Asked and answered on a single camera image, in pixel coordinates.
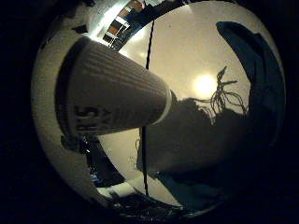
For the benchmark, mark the blue cloth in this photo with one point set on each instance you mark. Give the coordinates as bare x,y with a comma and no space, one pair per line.
190,189

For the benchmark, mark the storage shelf rack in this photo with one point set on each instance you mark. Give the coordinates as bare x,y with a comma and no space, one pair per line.
116,26

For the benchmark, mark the person in dark clothes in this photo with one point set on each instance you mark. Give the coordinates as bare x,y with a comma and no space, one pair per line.
149,12

